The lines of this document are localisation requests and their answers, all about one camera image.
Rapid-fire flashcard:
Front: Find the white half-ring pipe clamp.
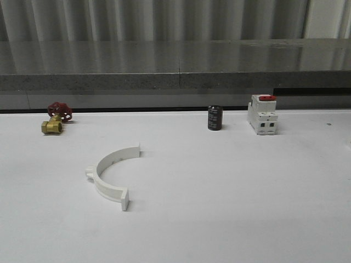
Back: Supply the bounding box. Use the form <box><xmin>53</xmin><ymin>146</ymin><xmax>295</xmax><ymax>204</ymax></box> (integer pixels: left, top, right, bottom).
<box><xmin>85</xmin><ymin>142</ymin><xmax>140</xmax><ymax>211</ymax></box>

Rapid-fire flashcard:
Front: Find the black cylindrical capacitor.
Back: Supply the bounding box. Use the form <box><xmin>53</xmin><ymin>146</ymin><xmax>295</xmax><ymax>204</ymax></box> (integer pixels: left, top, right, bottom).
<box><xmin>207</xmin><ymin>105</ymin><xmax>223</xmax><ymax>131</ymax></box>

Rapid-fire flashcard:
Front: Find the grey stone shelf ledge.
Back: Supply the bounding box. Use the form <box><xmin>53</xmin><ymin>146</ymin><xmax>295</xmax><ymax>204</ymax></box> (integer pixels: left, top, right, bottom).
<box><xmin>1</xmin><ymin>39</ymin><xmax>350</xmax><ymax>112</ymax></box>

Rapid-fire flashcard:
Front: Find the brass valve with red handwheel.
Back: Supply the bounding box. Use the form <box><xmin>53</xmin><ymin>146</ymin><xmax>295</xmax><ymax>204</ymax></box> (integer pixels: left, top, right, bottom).
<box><xmin>41</xmin><ymin>102</ymin><xmax>72</xmax><ymax>134</ymax></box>

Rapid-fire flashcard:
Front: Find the white circuit breaker red switch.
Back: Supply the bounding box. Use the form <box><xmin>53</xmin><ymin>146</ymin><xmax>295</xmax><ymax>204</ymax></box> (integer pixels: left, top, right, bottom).
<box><xmin>247</xmin><ymin>94</ymin><xmax>278</xmax><ymax>135</ymax></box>

